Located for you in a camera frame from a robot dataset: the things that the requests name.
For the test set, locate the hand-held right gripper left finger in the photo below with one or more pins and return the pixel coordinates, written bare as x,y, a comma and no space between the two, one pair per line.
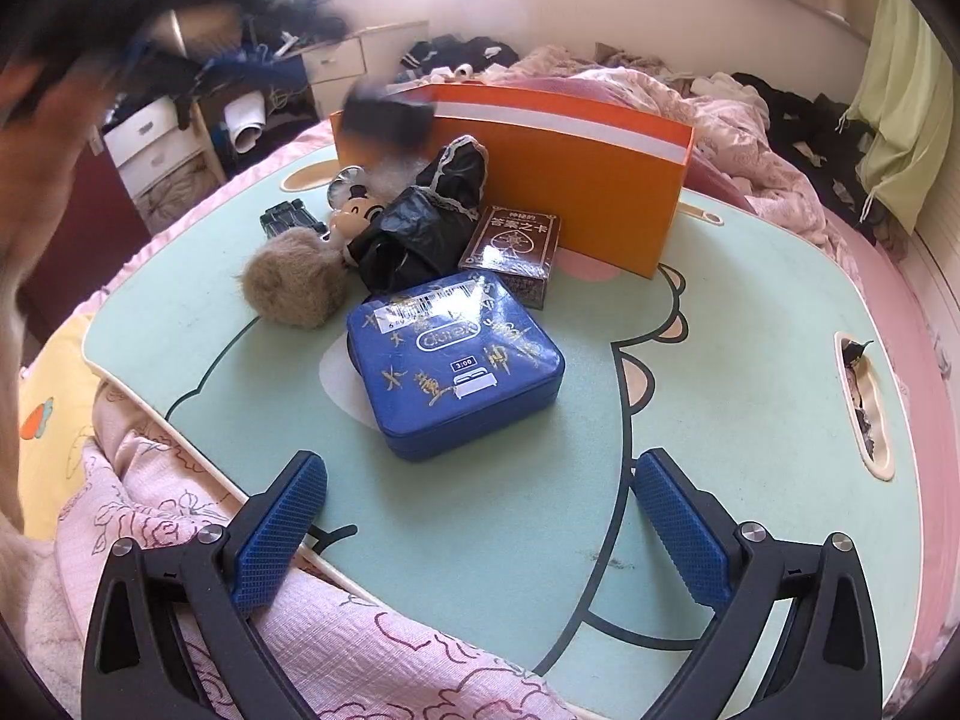
277,532

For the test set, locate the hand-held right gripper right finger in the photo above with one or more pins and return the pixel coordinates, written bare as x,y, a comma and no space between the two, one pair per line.
682,532

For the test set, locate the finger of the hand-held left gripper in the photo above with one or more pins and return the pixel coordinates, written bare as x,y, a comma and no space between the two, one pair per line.
240,73
307,22

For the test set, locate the dark blurred object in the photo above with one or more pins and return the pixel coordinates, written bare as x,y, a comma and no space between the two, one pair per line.
390,120

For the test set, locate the brown fur pompom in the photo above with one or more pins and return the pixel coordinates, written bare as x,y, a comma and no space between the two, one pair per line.
292,281

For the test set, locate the black plastic bag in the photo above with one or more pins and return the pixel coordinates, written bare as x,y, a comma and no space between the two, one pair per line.
409,240

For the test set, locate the blue square tin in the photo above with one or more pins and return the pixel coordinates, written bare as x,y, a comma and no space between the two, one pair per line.
457,360

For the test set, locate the brown card box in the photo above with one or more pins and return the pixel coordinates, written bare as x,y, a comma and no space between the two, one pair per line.
510,247

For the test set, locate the orange cardboard box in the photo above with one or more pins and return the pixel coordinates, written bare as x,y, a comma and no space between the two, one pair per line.
600,187

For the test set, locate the person's left forearm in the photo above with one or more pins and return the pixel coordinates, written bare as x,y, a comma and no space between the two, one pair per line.
22,240

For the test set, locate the green cartoon print desktop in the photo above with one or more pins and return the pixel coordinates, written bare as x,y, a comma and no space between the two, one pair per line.
712,390

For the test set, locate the rolled white paper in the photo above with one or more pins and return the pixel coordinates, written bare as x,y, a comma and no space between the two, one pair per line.
246,124

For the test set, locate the cream drawer cabinet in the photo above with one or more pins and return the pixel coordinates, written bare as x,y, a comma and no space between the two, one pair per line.
360,60

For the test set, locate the white drawer unit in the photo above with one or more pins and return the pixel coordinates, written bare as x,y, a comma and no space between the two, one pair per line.
150,157

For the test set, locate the black hair clip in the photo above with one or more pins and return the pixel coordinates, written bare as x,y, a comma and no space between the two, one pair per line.
283,217

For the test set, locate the round metal tin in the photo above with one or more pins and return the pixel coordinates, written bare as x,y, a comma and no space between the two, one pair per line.
346,181

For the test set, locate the black striped clothes pile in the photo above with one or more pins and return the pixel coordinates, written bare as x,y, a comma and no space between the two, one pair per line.
465,52

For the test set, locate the pink rose print blanket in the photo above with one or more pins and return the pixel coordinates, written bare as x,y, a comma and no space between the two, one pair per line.
375,660

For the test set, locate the maroon door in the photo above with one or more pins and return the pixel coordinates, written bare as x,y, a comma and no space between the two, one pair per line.
112,202

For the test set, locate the yellow pillow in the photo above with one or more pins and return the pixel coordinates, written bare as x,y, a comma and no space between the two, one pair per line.
60,420

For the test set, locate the white fleece garment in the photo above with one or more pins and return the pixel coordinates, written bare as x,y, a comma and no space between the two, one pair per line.
30,600

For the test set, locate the brown knit cloth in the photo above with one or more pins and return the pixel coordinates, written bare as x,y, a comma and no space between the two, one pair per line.
634,56

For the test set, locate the pink cartoon print quilt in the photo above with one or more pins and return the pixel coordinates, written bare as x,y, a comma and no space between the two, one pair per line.
720,135

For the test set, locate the black jacket pile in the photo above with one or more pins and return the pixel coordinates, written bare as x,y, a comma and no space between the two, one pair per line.
817,135

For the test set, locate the light green hanging cloth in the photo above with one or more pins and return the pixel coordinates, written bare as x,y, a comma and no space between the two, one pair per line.
900,105

